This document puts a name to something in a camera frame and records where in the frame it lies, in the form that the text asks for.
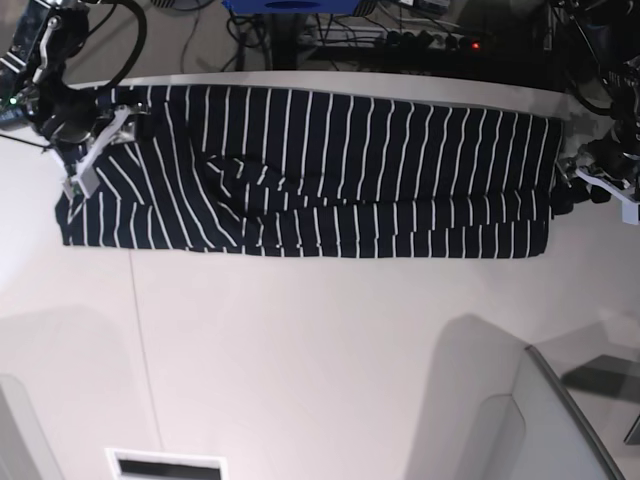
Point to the navy white striped t-shirt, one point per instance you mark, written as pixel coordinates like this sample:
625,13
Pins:
293,173

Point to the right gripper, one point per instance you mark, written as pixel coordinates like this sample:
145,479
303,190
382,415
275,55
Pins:
80,124

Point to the red lit power strip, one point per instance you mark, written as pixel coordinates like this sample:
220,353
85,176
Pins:
364,37

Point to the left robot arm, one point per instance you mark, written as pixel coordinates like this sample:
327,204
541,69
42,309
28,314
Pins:
609,33

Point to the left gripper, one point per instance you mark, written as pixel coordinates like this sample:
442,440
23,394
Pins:
601,170

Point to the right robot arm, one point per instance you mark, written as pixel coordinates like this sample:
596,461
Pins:
48,33

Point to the white slotted box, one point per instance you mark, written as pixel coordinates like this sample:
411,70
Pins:
138,464

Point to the grey partition panel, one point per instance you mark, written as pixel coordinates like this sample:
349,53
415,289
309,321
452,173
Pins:
494,408

